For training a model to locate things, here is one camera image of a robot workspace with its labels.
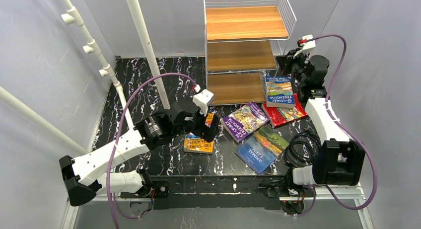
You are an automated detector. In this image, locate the orange 130-storey treehouse book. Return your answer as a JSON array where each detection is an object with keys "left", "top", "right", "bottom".
[{"left": 184, "top": 133, "right": 214, "bottom": 154}]

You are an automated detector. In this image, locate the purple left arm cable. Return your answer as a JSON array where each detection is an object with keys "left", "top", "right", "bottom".
[{"left": 106, "top": 73, "right": 197, "bottom": 229}]

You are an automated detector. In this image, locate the blue 91-storey treehouse book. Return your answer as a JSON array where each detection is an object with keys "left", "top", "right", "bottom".
[{"left": 265, "top": 76, "right": 295, "bottom": 108}]

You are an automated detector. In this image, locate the purple 52-storey treehouse book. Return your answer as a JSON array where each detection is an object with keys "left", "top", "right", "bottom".
[{"left": 220, "top": 101, "right": 269, "bottom": 143}]

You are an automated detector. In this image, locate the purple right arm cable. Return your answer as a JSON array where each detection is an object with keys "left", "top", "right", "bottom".
[{"left": 297, "top": 34, "right": 378, "bottom": 217}]

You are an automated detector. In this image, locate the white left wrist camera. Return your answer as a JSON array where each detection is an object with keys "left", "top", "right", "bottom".
[{"left": 193, "top": 84, "right": 215, "bottom": 116}]

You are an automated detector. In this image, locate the blue animal farm book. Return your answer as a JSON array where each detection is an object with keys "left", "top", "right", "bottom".
[{"left": 235, "top": 125, "right": 289, "bottom": 175}]

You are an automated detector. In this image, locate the white pvc pipe frame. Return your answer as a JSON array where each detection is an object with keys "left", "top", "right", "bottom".
[{"left": 0, "top": 0, "right": 160, "bottom": 153}]

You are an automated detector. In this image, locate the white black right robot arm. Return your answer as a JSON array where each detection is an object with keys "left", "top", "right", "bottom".
[{"left": 280, "top": 49, "right": 365, "bottom": 186}]

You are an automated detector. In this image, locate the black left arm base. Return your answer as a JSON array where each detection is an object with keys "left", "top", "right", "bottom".
[{"left": 120, "top": 179, "right": 169, "bottom": 199}]

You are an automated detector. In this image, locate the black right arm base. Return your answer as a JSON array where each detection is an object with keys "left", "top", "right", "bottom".
[{"left": 257, "top": 175, "right": 317, "bottom": 218}]

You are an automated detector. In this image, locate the white wire wooden shelf rack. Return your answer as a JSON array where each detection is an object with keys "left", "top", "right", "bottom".
[{"left": 203, "top": 0, "right": 297, "bottom": 105}]

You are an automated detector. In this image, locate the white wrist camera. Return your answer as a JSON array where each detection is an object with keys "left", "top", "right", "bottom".
[
  {"left": 293, "top": 34, "right": 316, "bottom": 58},
  {"left": 193, "top": 84, "right": 215, "bottom": 116}
]

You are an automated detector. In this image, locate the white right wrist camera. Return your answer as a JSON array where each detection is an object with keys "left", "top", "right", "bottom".
[{"left": 293, "top": 34, "right": 316, "bottom": 58}]

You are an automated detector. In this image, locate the red treehouse book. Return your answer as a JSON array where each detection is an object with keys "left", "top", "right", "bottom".
[{"left": 262, "top": 93, "right": 308, "bottom": 128}]

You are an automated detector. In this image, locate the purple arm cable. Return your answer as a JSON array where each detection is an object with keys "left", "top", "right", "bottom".
[
  {"left": 297, "top": 34, "right": 378, "bottom": 217},
  {"left": 106, "top": 73, "right": 197, "bottom": 229}
]

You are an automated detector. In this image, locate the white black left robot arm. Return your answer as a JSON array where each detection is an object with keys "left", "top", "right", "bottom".
[{"left": 59, "top": 99, "right": 220, "bottom": 207}]

